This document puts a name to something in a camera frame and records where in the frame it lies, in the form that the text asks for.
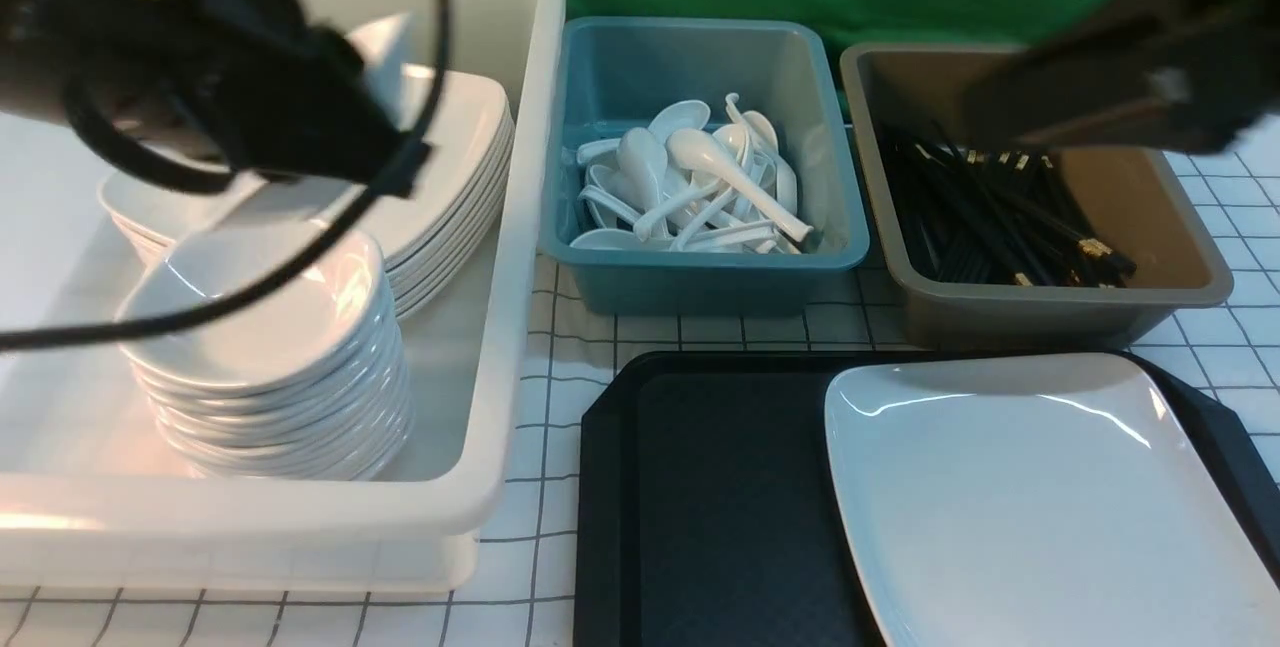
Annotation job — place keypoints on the small white sauce bowl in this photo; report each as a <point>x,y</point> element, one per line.
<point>384,47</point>

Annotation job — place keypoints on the teal plastic bin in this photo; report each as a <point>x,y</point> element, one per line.
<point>617,73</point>

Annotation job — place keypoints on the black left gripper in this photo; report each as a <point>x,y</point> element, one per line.
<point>287,97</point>

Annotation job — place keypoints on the pile of black chopsticks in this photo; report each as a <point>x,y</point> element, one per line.
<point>971,217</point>

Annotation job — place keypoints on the pile of white spoons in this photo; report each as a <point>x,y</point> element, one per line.
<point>680,185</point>

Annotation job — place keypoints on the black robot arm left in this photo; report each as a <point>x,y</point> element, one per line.
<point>185,95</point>

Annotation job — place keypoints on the large white plastic tub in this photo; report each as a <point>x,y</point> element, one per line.
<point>93,499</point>

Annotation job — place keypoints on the black plastic serving tray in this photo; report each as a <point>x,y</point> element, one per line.
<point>707,515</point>

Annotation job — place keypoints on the large white square plate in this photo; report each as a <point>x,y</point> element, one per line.
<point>1051,500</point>

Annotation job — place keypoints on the stack of white sauce bowls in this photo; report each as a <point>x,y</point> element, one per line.
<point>308,384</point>

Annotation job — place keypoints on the brown plastic bin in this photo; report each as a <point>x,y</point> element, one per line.
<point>1132,197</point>

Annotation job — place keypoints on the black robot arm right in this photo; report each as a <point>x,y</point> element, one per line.
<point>1170,75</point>

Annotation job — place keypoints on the stack of white square plates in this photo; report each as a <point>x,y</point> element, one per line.
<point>425,239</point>

